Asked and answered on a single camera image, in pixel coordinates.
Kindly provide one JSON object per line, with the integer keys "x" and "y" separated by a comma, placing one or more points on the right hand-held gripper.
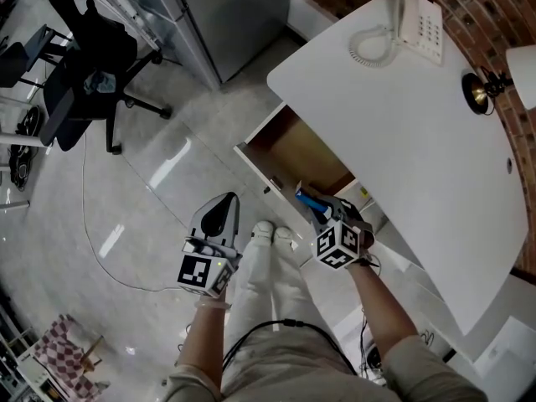
{"x": 337, "y": 245}

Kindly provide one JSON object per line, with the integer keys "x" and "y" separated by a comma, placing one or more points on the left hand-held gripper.
{"x": 211, "y": 241}

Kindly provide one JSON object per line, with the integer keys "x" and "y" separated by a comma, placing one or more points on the small blue white item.
{"x": 310, "y": 201}

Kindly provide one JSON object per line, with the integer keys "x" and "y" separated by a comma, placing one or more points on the wooden drawer white front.
{"x": 299, "y": 151}

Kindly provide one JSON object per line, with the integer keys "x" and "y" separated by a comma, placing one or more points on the person's left forearm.
{"x": 207, "y": 341}

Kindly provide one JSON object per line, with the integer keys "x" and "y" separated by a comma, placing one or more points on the person's right forearm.
{"x": 379, "y": 308}

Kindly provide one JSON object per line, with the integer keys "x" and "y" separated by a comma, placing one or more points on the person's right hand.
{"x": 368, "y": 236}

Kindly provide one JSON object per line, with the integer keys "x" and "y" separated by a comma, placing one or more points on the person's white shoe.
{"x": 284, "y": 234}
{"x": 263, "y": 229}

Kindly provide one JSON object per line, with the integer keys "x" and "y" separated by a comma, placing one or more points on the person's white trousers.
{"x": 272, "y": 308}

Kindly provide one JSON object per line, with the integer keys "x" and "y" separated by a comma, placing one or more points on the red white checkered cloth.
{"x": 58, "y": 354}

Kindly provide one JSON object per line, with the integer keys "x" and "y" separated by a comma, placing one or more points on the person's beige shirt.
{"x": 423, "y": 375}

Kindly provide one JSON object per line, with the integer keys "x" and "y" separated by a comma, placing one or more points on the blue cloth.
{"x": 100, "y": 83}

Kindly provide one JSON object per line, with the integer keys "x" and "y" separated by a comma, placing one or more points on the black brass lamp base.
{"x": 477, "y": 92}

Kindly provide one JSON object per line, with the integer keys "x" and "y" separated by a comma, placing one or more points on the white desk telephone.
{"x": 421, "y": 25}

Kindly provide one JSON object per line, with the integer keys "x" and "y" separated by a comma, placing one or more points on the grey metal cabinet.
{"x": 238, "y": 19}

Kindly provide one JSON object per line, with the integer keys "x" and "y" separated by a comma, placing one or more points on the black office chair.
{"x": 90, "y": 57}

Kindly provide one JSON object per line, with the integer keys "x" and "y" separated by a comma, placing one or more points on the white flat box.
{"x": 508, "y": 354}

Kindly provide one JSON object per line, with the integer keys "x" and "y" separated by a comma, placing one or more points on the white lamp shade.
{"x": 523, "y": 75}

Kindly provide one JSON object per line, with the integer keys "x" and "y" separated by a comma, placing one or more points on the dark stool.
{"x": 17, "y": 63}

